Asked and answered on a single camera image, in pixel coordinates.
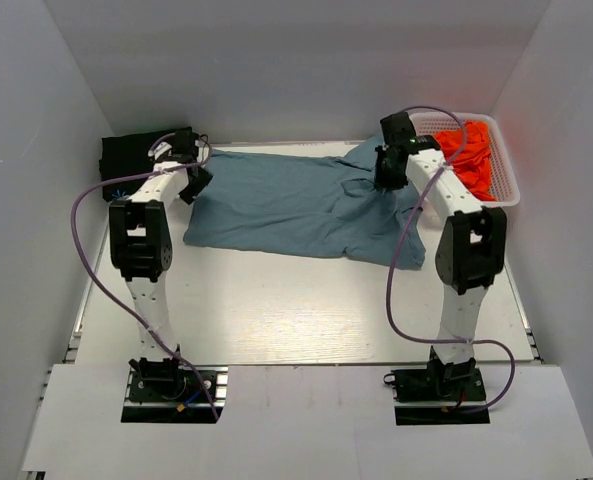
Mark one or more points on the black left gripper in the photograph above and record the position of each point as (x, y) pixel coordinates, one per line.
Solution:
(203, 179)

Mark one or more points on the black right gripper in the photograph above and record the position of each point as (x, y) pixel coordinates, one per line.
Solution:
(382, 180)

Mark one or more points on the teal blue t-shirt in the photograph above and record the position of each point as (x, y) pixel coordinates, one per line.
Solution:
(321, 207)

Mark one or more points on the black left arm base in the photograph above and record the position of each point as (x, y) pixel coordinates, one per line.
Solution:
(167, 392)

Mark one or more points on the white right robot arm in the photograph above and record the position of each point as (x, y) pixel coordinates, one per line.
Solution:
(471, 249)

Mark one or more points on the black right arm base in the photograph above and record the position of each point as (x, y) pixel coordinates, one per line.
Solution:
(438, 394)

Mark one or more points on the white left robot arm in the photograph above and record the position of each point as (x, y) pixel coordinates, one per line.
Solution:
(141, 246)

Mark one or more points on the crumpled orange t-shirt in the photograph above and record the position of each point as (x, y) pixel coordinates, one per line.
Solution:
(473, 165)

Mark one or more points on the white plastic mesh basket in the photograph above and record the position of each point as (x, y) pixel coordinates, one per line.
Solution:
(504, 187)

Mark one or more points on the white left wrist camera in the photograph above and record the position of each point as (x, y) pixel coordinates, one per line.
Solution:
(160, 150)

